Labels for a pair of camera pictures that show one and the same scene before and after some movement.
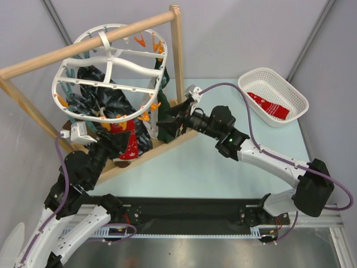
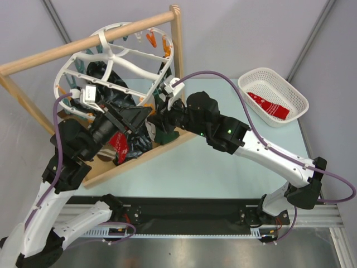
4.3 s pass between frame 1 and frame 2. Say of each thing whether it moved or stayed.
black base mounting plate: stayed
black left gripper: moved
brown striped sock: moved
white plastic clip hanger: moved
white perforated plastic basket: stayed
